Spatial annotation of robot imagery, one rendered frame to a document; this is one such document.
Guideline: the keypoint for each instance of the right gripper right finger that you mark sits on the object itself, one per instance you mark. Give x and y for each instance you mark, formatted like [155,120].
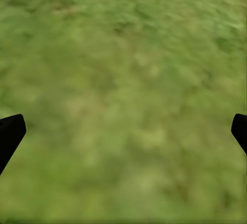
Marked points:
[239,130]

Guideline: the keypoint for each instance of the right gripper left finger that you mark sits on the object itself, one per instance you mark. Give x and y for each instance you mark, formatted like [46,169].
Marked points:
[12,131]

